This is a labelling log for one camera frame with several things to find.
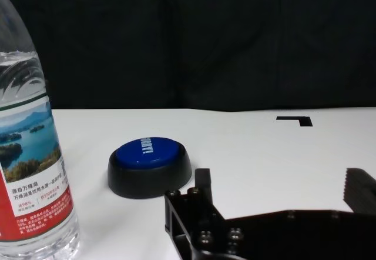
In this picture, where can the blue push button black base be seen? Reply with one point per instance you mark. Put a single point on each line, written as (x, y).
(147, 166)

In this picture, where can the black backdrop cloth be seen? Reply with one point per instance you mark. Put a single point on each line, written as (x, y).
(205, 36)

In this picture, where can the black corner tape mark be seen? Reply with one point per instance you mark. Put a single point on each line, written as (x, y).
(304, 121)

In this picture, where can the clear water bottle red cap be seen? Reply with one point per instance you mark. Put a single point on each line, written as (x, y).
(32, 154)

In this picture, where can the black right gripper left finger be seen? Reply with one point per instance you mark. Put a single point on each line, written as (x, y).
(191, 213)

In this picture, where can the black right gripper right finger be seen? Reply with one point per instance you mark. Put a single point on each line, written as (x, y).
(361, 192)

